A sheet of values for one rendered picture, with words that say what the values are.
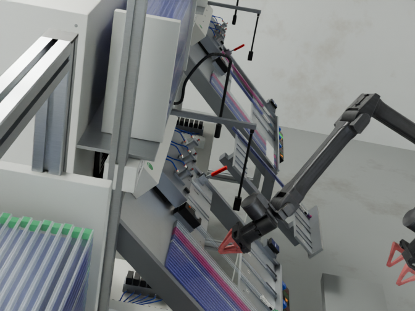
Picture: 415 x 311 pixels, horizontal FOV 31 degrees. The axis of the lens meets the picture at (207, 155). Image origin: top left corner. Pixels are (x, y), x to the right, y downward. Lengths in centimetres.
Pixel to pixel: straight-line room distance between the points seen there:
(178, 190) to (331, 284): 96
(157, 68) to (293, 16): 383
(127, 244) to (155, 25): 56
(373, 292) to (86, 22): 172
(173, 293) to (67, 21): 76
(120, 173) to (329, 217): 303
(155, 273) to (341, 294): 111
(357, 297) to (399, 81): 312
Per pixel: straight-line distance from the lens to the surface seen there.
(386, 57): 578
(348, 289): 299
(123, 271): 278
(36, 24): 178
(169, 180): 222
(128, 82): 174
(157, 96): 189
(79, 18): 175
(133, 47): 170
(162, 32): 183
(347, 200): 500
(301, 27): 566
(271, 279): 267
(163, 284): 202
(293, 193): 234
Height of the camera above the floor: 220
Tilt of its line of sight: 25 degrees down
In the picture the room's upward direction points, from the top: 10 degrees clockwise
